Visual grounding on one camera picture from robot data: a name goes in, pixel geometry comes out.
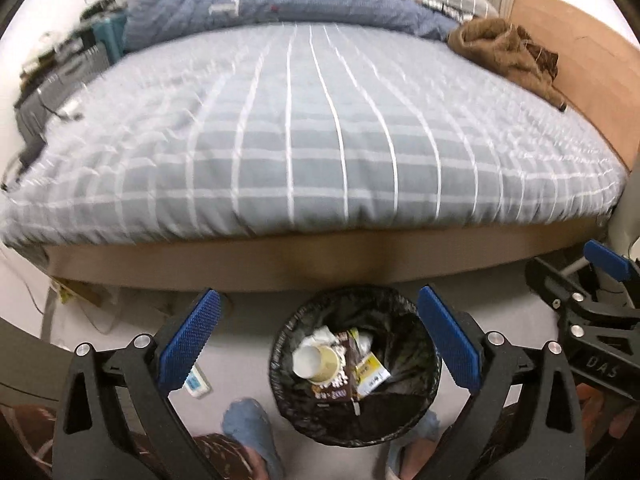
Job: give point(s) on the trash bin with black liner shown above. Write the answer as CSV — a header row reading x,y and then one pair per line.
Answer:
x,y
400,410

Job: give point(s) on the wooden headboard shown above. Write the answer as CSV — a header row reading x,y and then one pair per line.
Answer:
x,y
575,60

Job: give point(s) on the blue slipper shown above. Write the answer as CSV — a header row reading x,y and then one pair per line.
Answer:
x,y
247,425
420,427

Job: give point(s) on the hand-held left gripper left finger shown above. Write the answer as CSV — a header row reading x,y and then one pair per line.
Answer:
x,y
187,345

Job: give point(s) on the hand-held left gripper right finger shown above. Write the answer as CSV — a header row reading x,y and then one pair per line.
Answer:
x,y
452,340

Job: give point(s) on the teal suitcase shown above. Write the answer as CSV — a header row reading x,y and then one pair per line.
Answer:
x,y
112,35

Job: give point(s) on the blue striped duvet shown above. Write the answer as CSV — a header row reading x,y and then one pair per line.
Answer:
x,y
300,0

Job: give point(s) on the brown snack box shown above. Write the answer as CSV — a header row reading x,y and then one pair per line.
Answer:
x,y
335,380

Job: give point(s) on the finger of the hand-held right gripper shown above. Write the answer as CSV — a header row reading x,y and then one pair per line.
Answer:
x,y
550,282
607,260

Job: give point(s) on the wooden bed frame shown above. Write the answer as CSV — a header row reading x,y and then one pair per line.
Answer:
x,y
250,265

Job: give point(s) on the grey suitcase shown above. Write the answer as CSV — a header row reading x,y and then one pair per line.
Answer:
x,y
60,80

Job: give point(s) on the cardboard box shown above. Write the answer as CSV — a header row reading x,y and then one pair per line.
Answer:
x,y
85,292

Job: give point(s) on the brown fleece garment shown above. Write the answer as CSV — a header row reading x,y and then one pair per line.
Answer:
x,y
490,50

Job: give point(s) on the person's patterned trousers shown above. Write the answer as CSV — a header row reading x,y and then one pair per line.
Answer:
x,y
220,460

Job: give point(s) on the cream paper cup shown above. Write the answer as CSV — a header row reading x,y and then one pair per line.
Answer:
x,y
317,362

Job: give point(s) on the person's right hand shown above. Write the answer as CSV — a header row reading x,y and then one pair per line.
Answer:
x,y
610,415

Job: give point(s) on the yellow snack packet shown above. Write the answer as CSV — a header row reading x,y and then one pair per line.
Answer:
x,y
370,372

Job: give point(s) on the grey checked bed sheet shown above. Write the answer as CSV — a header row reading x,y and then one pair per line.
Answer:
x,y
325,160

